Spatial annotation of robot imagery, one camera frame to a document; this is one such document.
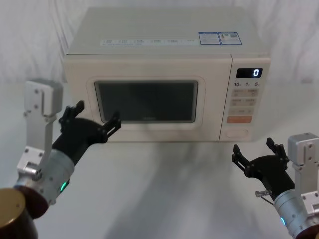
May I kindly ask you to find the white table cloth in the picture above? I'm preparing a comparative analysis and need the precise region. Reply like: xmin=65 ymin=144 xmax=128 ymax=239
xmin=0 ymin=77 xmax=319 ymax=239

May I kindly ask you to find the white curtain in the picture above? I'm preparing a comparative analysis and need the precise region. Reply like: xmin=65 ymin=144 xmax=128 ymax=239
xmin=0 ymin=0 xmax=319 ymax=85

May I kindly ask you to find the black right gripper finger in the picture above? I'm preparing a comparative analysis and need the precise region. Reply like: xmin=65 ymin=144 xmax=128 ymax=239
xmin=266 ymin=137 xmax=290 ymax=164
xmin=231 ymin=144 xmax=252 ymax=178

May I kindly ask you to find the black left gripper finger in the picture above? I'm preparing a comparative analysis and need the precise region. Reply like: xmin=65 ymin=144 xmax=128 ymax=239
xmin=98 ymin=111 xmax=122 ymax=144
xmin=58 ymin=100 xmax=85 ymax=125

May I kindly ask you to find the oven control panel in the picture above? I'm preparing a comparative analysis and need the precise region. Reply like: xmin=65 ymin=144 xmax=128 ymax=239
xmin=219 ymin=55 xmax=272 ymax=142

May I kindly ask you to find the cream microwave oven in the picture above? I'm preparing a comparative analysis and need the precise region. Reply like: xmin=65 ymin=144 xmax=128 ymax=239
xmin=62 ymin=6 xmax=272 ymax=143

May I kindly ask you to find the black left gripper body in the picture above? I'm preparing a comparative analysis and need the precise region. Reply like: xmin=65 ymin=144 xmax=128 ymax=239
xmin=51 ymin=117 xmax=105 ymax=166

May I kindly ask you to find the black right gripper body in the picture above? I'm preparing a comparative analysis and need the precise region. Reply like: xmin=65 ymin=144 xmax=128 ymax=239
xmin=245 ymin=155 xmax=297 ymax=199

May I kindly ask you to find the thin cable with silver plug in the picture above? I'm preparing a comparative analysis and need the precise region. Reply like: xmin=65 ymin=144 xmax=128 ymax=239
xmin=255 ymin=190 xmax=276 ymax=206

